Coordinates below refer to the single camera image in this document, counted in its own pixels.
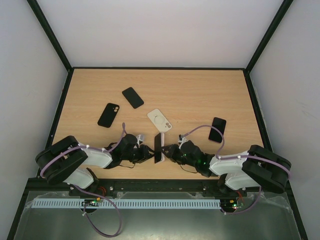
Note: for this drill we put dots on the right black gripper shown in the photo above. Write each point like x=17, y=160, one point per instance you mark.
x=170, y=151

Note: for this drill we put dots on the pink phone case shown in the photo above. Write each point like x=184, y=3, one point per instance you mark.
x=163, y=145

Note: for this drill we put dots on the black smartphone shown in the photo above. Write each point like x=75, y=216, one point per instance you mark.
x=158, y=148

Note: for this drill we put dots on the beige phone case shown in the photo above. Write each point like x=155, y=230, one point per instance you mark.
x=159, y=121

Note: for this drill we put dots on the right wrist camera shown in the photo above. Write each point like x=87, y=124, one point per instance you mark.
x=181, y=139

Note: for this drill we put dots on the black phone face down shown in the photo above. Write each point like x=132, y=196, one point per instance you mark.
x=132, y=97

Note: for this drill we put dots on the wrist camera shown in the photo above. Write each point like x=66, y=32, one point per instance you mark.
x=140, y=139
x=181, y=139

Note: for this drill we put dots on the dark red smartphone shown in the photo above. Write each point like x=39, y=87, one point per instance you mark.
x=216, y=133

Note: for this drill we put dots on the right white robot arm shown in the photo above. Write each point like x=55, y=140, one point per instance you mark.
x=256, y=167

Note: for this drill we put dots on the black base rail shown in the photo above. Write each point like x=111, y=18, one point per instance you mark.
x=111, y=187

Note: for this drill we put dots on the black metal frame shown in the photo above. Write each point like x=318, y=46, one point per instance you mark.
x=41, y=18

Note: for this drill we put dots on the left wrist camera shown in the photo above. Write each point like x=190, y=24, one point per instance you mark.
x=140, y=139

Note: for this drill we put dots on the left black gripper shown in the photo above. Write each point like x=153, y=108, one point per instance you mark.
x=144, y=153

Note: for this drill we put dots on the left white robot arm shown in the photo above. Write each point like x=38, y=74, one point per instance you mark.
x=62, y=162

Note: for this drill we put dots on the white slotted cable duct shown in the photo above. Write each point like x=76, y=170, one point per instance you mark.
x=73, y=203

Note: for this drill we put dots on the black phone case with cutout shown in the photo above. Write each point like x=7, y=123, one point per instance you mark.
x=108, y=115

